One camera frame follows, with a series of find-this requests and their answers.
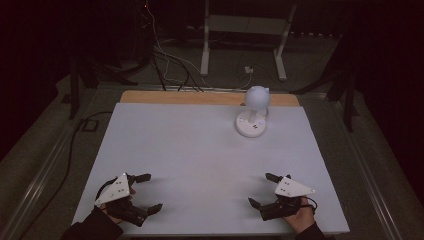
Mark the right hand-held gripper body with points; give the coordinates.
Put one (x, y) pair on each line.
(290, 190)

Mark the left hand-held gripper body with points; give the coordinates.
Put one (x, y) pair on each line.
(115, 192)

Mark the person's left hand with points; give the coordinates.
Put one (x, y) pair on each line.
(112, 216)

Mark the person's right hand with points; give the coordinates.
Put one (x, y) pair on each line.
(302, 218)

